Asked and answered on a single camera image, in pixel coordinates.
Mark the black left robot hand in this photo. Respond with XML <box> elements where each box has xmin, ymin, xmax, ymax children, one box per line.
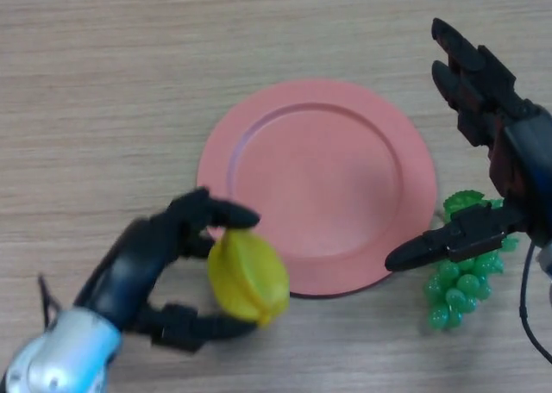
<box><xmin>72</xmin><ymin>186</ymin><xmax>262</xmax><ymax>354</ymax></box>

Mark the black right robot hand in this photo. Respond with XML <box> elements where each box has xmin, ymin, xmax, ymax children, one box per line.
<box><xmin>384</xmin><ymin>17</ymin><xmax>552</xmax><ymax>273</ymax></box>

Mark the yellow starfruit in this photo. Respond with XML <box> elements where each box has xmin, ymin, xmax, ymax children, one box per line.
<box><xmin>207</xmin><ymin>228</ymin><xmax>291</xmax><ymax>329</ymax></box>

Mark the pink round plate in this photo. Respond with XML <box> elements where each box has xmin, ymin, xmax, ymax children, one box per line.
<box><xmin>196</xmin><ymin>78</ymin><xmax>437</xmax><ymax>299</ymax></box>

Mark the green grape bunch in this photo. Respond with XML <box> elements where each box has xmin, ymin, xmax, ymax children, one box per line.
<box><xmin>423</xmin><ymin>189</ymin><xmax>521</xmax><ymax>330</ymax></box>

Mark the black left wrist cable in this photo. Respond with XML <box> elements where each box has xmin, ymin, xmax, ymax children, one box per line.
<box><xmin>37</xmin><ymin>274</ymin><xmax>61</xmax><ymax>329</ymax></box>

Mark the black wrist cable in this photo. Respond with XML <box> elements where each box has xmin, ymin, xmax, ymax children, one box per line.
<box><xmin>519</xmin><ymin>244</ymin><xmax>552</xmax><ymax>364</ymax></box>
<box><xmin>37</xmin><ymin>274</ymin><xmax>61</xmax><ymax>329</ymax></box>

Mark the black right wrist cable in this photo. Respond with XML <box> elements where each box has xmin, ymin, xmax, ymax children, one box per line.
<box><xmin>519</xmin><ymin>244</ymin><xmax>552</xmax><ymax>364</ymax></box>

